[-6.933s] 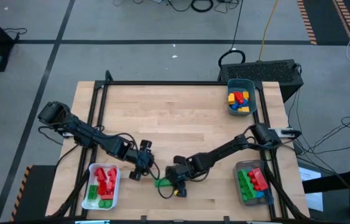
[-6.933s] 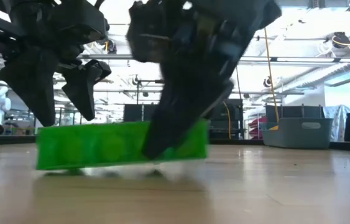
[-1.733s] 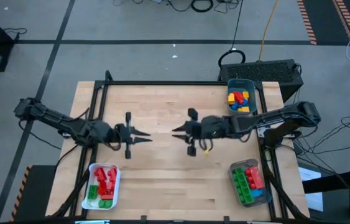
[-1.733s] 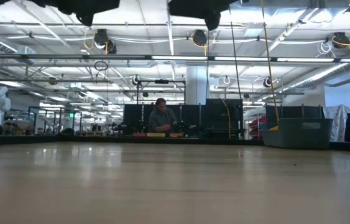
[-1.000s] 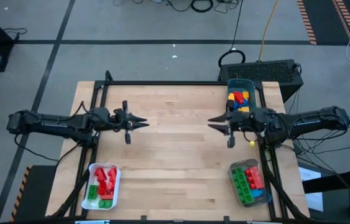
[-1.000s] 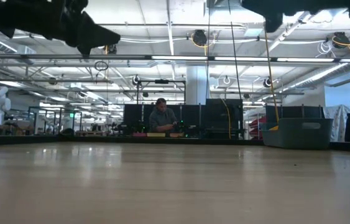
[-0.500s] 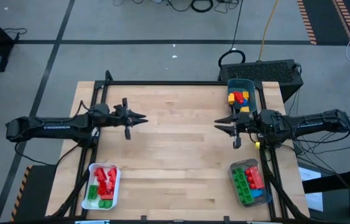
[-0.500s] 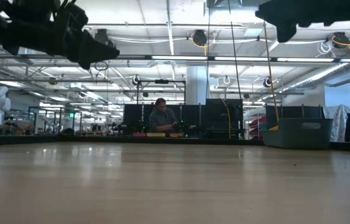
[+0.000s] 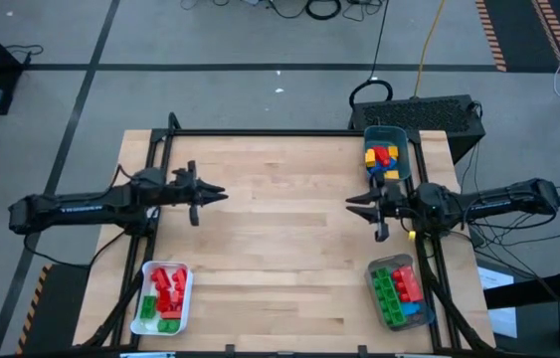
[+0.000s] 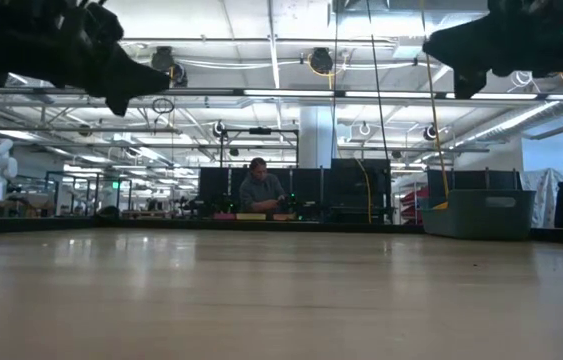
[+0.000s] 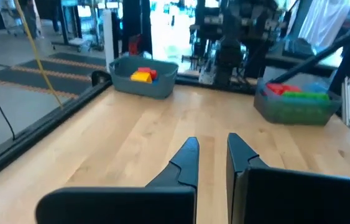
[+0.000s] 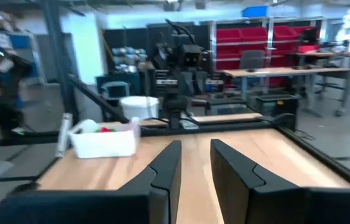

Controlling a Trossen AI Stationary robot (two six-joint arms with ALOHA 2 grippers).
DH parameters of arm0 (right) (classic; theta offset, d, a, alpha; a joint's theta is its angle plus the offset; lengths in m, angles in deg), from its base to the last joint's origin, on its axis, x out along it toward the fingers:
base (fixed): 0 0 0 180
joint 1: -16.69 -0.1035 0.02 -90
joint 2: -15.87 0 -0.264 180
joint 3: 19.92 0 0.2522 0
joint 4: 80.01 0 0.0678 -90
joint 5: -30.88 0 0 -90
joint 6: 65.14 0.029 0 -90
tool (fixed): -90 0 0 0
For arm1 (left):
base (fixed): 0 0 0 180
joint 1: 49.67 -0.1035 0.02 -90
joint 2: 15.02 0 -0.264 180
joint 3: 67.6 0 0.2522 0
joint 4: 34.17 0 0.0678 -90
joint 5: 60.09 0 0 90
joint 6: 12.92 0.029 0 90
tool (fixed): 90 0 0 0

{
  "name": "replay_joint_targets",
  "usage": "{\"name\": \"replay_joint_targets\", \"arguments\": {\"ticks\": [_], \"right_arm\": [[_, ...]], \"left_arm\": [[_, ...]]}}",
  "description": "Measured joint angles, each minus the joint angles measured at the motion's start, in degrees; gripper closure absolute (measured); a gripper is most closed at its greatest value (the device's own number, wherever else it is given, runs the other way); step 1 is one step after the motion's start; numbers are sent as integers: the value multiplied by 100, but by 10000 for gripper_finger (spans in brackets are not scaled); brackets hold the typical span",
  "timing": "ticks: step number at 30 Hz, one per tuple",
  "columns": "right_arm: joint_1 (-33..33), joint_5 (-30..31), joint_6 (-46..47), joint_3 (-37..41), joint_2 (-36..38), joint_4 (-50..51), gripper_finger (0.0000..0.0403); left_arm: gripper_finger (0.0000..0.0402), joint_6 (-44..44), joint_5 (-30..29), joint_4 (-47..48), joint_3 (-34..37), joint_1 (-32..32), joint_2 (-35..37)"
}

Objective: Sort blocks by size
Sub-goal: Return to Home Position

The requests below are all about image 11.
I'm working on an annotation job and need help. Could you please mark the blue four-stud block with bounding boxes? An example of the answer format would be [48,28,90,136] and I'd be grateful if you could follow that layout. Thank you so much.
[302,82,329,94]

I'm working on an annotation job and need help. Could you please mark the metal rolling cart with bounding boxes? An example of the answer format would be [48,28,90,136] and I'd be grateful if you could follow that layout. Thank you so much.
[52,0,104,52]

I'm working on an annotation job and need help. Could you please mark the translucent grey plastic bin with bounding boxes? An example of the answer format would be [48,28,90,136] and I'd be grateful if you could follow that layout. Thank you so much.
[253,77,343,127]

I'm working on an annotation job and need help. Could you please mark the black table frame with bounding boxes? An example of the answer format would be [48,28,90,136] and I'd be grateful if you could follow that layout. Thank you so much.
[0,18,350,190]

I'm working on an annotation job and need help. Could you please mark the red three-stud block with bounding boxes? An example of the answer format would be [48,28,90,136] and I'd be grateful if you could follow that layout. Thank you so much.
[266,82,302,96]

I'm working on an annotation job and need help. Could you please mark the white hanging cloth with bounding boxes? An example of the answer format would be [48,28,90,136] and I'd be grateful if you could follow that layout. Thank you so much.
[298,0,350,47]

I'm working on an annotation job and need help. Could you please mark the red two-stud block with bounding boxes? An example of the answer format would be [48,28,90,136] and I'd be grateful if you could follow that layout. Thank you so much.
[137,67,158,80]

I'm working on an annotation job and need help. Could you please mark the yellow hanging cable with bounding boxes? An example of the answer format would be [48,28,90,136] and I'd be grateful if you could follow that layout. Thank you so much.
[12,0,64,110]

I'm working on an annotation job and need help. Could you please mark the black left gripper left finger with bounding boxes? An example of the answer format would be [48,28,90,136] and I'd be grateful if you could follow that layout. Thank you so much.
[35,136,200,224]

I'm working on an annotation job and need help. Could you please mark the white stand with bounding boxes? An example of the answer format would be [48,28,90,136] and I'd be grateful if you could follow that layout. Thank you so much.
[103,9,115,71]

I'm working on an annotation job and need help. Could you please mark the black mat with striped edges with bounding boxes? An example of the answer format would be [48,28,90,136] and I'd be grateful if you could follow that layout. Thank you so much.
[0,67,92,100]
[19,51,107,71]

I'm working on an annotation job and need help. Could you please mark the silver aluminium post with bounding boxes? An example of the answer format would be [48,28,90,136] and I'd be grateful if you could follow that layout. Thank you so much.
[341,76,350,127]

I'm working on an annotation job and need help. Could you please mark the yellow two-stud block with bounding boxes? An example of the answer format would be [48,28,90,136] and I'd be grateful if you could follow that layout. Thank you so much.
[130,71,153,84]

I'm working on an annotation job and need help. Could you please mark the grey-blue plastic bin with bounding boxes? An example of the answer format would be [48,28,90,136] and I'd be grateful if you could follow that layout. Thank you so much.
[109,55,179,100]

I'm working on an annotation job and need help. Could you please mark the black partition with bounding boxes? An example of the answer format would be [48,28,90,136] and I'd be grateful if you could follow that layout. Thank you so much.
[121,0,154,57]

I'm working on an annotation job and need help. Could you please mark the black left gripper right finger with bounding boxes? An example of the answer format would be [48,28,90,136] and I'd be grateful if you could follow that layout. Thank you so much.
[226,133,350,224]

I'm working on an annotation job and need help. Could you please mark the red object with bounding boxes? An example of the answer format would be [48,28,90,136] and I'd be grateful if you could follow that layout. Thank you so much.
[127,34,142,57]

